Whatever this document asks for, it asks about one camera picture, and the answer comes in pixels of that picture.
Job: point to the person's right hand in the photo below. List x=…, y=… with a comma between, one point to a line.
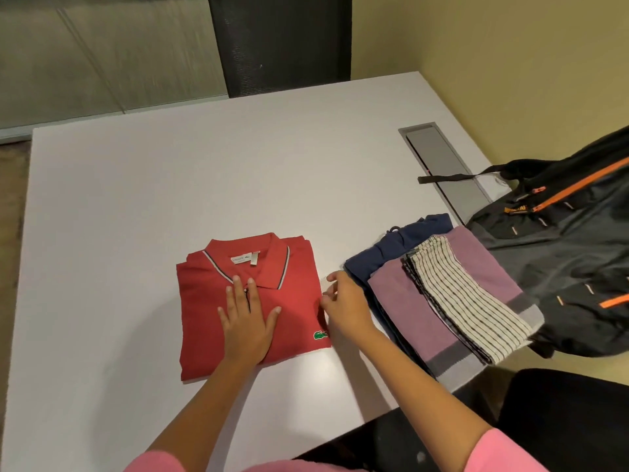
x=346, y=304

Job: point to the person's left hand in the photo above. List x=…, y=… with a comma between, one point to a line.
x=245, y=334

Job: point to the red garment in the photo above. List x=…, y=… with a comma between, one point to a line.
x=206, y=309

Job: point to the mauve striped t-shirt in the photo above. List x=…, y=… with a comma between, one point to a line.
x=417, y=319

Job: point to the navy blue hoodie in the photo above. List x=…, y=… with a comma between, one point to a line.
x=393, y=245

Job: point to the striped knit top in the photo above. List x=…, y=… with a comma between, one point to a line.
x=467, y=299

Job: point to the black orange backpack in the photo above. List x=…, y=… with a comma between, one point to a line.
x=560, y=260

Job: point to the person's right forearm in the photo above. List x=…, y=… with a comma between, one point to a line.
x=422, y=388

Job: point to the person's left forearm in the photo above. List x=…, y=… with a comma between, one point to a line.
x=196, y=412

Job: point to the person's pink shirt torso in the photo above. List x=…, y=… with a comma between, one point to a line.
x=304, y=467

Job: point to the person's left pink sleeve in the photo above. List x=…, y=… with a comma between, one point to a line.
x=152, y=462

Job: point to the person's pink sleeve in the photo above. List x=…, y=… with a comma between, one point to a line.
x=496, y=452
x=152, y=462

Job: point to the person's right pink sleeve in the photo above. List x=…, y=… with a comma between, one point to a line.
x=496, y=452

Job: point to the black swivel office chair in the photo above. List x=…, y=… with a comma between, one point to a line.
x=540, y=427

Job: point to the black mesh office chair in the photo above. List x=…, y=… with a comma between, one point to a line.
x=285, y=39

